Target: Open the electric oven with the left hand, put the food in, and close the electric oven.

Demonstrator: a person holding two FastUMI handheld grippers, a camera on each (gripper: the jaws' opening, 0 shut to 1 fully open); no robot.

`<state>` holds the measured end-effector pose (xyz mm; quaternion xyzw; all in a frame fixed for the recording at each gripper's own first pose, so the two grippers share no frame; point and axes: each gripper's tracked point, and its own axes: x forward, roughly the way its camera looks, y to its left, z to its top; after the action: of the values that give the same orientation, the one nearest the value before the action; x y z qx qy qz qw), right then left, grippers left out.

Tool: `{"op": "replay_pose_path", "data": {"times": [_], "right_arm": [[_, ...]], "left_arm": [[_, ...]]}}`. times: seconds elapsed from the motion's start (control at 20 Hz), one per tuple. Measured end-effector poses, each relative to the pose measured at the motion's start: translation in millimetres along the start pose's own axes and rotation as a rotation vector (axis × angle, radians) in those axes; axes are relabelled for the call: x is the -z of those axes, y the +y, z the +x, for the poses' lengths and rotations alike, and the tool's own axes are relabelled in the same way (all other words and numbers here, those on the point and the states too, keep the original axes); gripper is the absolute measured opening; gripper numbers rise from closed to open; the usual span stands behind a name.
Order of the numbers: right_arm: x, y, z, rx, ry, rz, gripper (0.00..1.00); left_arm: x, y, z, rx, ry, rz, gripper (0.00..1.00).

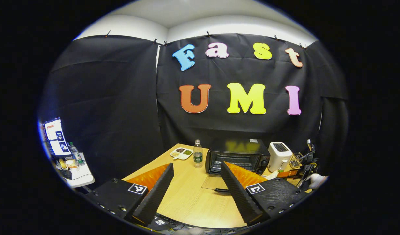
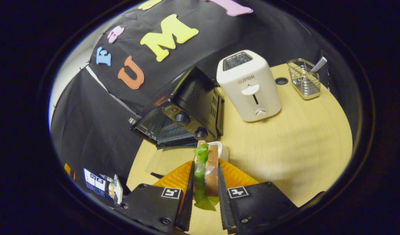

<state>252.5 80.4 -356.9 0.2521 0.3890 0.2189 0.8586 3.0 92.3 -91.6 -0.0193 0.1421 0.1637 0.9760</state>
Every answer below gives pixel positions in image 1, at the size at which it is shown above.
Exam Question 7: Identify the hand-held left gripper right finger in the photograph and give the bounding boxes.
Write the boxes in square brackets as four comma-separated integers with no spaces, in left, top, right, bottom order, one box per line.
[220,161,310,227]

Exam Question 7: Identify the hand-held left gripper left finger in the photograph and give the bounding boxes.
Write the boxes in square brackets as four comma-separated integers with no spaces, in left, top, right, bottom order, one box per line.
[84,163,174,226]

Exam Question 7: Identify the black electric oven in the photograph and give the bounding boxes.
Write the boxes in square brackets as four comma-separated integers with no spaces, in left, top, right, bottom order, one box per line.
[201,139,271,194]

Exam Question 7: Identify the white toaster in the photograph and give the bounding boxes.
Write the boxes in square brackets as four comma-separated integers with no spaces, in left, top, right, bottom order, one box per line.
[267,142,293,173]

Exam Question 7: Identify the white divided snack plate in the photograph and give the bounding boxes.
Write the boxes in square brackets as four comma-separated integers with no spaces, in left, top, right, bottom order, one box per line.
[170,147,194,161]

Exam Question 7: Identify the clear plastic water bottle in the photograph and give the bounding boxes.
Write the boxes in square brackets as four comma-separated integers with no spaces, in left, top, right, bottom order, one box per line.
[193,139,204,168]

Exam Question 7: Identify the white side table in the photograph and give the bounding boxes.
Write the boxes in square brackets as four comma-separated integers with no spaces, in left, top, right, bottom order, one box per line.
[55,153,96,189]

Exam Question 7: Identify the small green-label bottle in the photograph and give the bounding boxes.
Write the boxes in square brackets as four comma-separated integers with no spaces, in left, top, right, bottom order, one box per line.
[69,142,84,165]

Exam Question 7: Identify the small yellow packet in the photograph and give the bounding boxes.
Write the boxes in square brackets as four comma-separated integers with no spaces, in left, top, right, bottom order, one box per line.
[58,158,79,170]

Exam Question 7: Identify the computer monitor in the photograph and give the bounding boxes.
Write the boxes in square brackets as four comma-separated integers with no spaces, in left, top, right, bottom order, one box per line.
[42,118,72,158]

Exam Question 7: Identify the row of small black clips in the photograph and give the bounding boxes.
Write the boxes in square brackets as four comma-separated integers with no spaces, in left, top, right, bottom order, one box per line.
[105,30,308,49]

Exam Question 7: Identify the wire mesh basket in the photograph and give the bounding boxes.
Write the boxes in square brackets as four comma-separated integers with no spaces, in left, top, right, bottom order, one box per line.
[289,152,303,169]

